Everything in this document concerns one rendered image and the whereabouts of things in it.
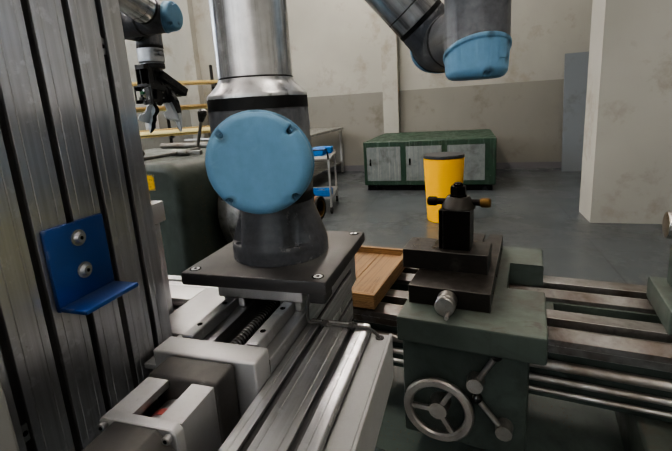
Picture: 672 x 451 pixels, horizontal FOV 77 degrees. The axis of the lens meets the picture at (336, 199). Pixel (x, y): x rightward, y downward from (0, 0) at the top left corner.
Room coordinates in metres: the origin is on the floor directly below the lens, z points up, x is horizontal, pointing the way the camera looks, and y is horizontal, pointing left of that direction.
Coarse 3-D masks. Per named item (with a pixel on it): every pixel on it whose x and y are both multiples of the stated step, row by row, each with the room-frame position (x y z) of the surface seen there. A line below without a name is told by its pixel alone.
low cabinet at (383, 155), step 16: (368, 144) 6.69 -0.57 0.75; (384, 144) 6.62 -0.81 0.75; (400, 144) 6.54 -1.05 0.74; (416, 144) 6.46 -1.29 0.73; (432, 144) 6.39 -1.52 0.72; (448, 144) 6.32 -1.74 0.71; (464, 144) 6.25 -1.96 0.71; (480, 144) 6.18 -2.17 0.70; (496, 144) 6.12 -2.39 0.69; (368, 160) 6.69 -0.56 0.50; (384, 160) 6.61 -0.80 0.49; (400, 160) 6.54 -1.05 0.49; (416, 160) 6.46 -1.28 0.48; (464, 160) 6.24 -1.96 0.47; (480, 160) 6.18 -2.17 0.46; (368, 176) 6.69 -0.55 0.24; (384, 176) 6.62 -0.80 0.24; (400, 176) 6.54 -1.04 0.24; (416, 176) 6.46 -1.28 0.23; (464, 176) 6.24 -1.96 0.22; (480, 176) 6.17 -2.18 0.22
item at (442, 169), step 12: (432, 156) 4.65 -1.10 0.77; (444, 156) 4.58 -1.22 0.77; (456, 156) 4.57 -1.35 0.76; (432, 168) 4.64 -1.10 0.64; (444, 168) 4.57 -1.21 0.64; (456, 168) 4.58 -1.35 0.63; (432, 180) 4.65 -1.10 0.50; (444, 180) 4.58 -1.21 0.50; (456, 180) 4.59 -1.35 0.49; (432, 192) 4.66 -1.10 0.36; (444, 192) 4.58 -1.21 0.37; (432, 216) 4.68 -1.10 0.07
